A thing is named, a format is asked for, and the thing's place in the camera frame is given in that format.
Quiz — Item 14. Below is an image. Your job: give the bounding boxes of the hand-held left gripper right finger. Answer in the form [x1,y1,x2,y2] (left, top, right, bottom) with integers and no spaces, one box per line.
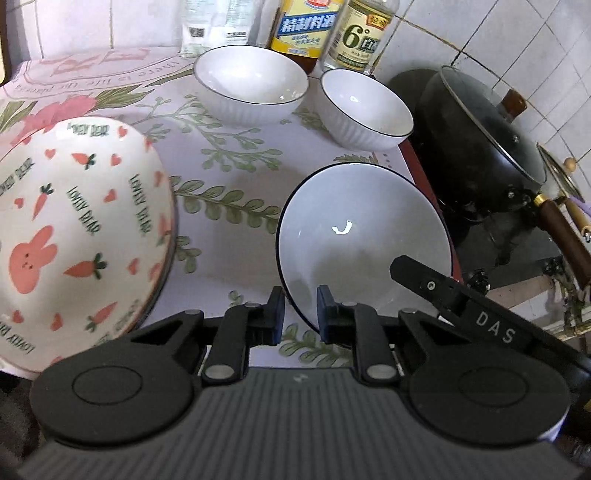
[316,285,462,385]

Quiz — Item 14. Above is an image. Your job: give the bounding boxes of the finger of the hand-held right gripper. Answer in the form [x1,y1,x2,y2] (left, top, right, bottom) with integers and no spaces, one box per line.
[389,255,468,319]

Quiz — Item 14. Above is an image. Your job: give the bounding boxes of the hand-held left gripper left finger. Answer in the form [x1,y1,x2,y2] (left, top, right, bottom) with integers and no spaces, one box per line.
[131,286,286,385]

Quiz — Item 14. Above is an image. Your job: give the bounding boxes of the white ribbed bowl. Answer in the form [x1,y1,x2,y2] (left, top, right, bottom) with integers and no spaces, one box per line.
[276,162,455,334]
[320,68,415,151]
[193,45,309,126]

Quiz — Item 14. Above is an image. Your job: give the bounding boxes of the white bunny carrot plate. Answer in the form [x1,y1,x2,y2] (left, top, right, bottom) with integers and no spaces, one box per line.
[0,115,178,372]

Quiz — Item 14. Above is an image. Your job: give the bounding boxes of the black gas stove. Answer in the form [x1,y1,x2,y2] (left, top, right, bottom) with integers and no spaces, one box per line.
[406,138,591,333]

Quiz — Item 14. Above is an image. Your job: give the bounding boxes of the black wok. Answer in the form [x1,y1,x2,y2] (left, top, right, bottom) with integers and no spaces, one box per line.
[418,69,578,264]

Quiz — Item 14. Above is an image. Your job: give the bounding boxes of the floral tablecloth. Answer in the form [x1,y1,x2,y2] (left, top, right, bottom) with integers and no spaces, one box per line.
[0,46,407,370]

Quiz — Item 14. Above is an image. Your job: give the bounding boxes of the glass wok lid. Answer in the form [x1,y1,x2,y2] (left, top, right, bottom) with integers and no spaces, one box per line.
[438,66,548,185]

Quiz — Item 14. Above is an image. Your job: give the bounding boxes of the clear vinegar bottle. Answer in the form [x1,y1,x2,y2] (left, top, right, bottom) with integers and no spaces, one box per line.
[321,0,400,77]

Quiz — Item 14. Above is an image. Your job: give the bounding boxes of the yellow label cooking wine bottle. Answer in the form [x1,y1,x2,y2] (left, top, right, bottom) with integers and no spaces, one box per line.
[269,0,347,75]

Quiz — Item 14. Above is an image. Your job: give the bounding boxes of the white salt bag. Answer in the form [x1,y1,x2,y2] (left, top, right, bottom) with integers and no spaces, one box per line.
[181,0,264,58]

